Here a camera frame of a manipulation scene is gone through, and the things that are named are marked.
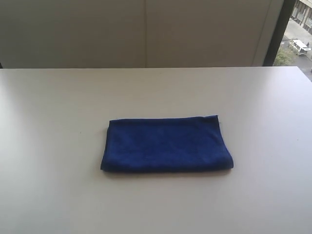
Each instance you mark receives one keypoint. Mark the blue microfiber towel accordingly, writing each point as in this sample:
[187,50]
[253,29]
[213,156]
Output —
[165,145]

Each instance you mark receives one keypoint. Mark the white partition panel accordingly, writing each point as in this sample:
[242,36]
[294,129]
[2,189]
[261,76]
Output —
[135,33]

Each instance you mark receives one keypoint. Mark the white vehicle outside window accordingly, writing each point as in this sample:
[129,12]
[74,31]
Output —
[298,47]

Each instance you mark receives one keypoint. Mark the dark window frame post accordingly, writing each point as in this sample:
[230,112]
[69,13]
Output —
[279,30]

